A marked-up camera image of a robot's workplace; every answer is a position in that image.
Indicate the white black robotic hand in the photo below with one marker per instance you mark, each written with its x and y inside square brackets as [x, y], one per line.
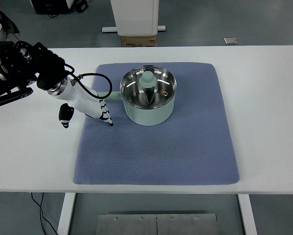
[81, 98]

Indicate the green pot with glass lid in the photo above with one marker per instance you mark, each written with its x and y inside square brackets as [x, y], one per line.
[148, 94]

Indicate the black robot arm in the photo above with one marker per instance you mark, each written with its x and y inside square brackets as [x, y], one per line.
[22, 64]

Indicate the cardboard box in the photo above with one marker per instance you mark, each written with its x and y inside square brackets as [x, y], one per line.
[139, 41]

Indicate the left white table leg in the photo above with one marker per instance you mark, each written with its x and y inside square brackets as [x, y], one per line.
[66, 213]

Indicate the white table leg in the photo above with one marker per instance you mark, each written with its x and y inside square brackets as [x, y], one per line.
[247, 214]
[66, 213]

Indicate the blue quilted mat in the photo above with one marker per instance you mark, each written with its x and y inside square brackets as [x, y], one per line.
[192, 147]

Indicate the metal floor plate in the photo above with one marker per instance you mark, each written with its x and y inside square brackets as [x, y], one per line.
[157, 224]

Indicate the small grey floor plate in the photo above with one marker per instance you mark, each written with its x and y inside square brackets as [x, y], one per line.
[230, 41]

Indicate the right white table leg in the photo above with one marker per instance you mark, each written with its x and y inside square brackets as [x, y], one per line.
[247, 214]

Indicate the white pedestal column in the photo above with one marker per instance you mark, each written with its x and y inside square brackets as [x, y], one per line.
[135, 18]

